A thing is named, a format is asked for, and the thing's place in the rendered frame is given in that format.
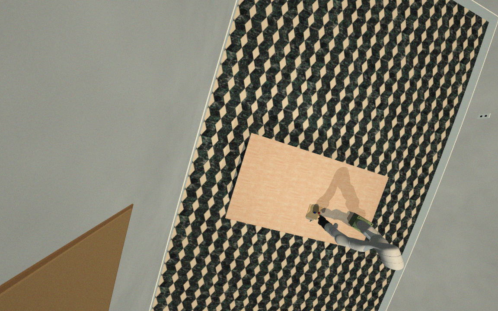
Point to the tan square mat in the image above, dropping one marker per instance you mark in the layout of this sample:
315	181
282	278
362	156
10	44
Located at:
313	208

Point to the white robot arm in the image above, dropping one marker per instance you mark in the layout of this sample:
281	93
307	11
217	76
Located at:
390	254

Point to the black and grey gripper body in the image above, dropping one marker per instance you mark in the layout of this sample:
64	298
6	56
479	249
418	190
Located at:
326	224

